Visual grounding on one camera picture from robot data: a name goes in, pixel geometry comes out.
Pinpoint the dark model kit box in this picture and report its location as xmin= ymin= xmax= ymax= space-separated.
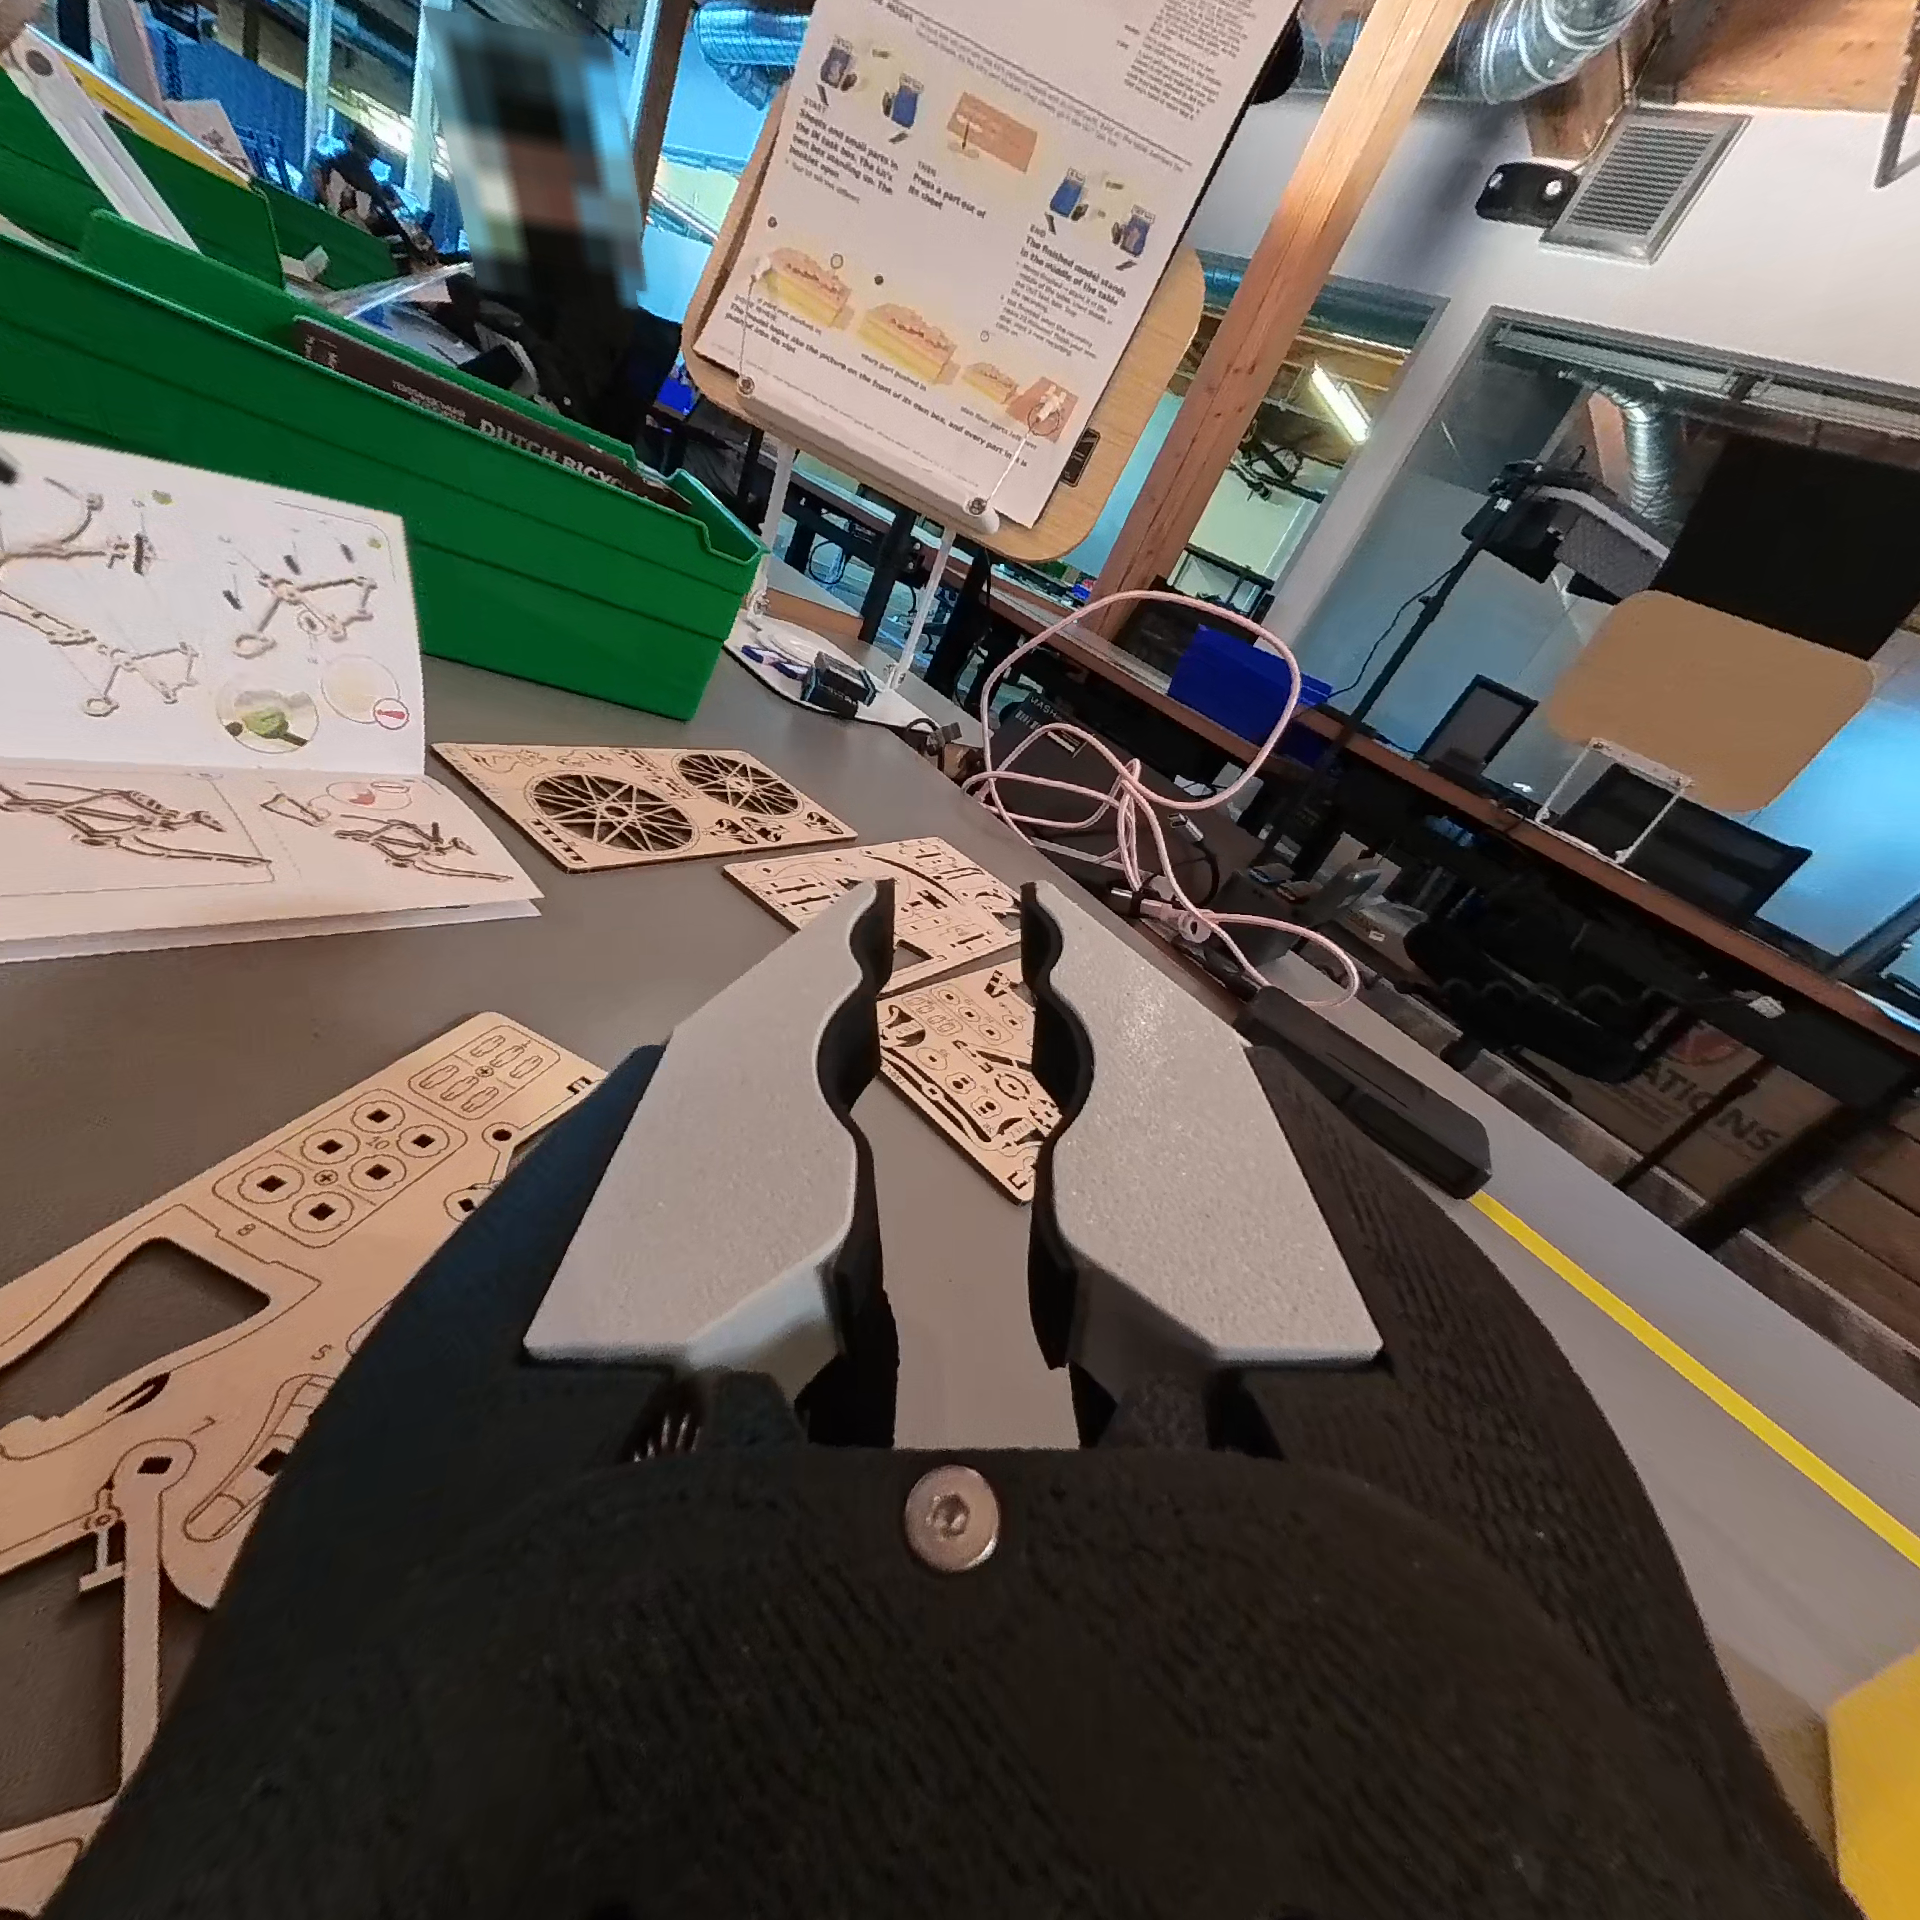
xmin=292 ymin=316 xmax=671 ymax=506

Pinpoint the printed cardboard box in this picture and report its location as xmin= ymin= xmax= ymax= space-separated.
xmin=1576 ymin=1036 xmax=1849 ymax=1205

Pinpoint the printed instruction sheet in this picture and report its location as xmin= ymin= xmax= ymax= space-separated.
xmin=695 ymin=0 xmax=1306 ymax=530

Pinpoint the pink cable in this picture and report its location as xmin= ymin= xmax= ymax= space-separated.
xmin=961 ymin=590 xmax=1364 ymax=1011

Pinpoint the black office chair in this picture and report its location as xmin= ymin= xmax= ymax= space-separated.
xmin=1553 ymin=765 xmax=1817 ymax=929

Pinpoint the laser-cut wooden parts sheet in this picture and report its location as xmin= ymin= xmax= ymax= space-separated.
xmin=724 ymin=837 xmax=1037 ymax=973
xmin=873 ymin=961 xmax=1071 ymax=1206

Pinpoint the silver air duct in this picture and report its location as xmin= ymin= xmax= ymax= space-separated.
xmin=1441 ymin=0 xmax=1666 ymax=106

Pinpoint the dark computer monitor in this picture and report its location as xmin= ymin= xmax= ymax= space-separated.
xmin=1417 ymin=675 xmax=1539 ymax=776

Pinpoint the blue plastic bin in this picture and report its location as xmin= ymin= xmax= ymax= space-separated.
xmin=1168 ymin=624 xmax=1336 ymax=748

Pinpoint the grey wall vent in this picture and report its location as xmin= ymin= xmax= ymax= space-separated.
xmin=1544 ymin=109 xmax=1754 ymax=267

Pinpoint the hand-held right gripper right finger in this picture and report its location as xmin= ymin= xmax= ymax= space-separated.
xmin=1018 ymin=881 xmax=1386 ymax=1449

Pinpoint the black power bank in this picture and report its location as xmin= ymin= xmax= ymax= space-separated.
xmin=1235 ymin=987 xmax=1497 ymax=1201

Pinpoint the wooden sheet with wheel cutouts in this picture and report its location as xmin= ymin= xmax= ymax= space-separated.
xmin=432 ymin=744 xmax=859 ymax=876

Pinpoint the black camera on tripod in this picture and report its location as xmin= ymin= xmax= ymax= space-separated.
xmin=1336 ymin=462 xmax=1673 ymax=713

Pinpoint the wooden clipboard board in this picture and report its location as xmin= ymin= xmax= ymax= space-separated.
xmin=680 ymin=83 xmax=1209 ymax=570

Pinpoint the yellow tape line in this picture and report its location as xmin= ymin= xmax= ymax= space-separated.
xmin=1467 ymin=1188 xmax=1920 ymax=1569

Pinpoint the wooden support post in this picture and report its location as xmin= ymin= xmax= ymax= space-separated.
xmin=1092 ymin=0 xmax=1479 ymax=608

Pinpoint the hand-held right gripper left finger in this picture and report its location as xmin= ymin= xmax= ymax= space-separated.
xmin=522 ymin=877 xmax=905 ymax=1449

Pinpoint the long wooden workbench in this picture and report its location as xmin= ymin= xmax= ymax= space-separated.
xmin=961 ymin=586 xmax=1920 ymax=1059

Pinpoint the white assembly booklet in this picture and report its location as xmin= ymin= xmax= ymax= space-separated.
xmin=0 ymin=432 xmax=545 ymax=963

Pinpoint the white clipboard stand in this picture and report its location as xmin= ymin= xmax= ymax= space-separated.
xmin=736 ymin=434 xmax=985 ymax=732

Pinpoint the large wooden parts sheet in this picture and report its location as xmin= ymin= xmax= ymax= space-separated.
xmin=0 ymin=1013 xmax=605 ymax=1870

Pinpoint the yellow plastic bin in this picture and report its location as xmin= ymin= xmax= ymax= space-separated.
xmin=1826 ymin=1650 xmax=1920 ymax=1920

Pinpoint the green plastic bin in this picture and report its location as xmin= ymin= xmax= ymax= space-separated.
xmin=0 ymin=224 xmax=771 ymax=724
xmin=0 ymin=67 xmax=407 ymax=294

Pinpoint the black security camera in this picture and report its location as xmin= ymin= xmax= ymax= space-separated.
xmin=1475 ymin=154 xmax=1579 ymax=226

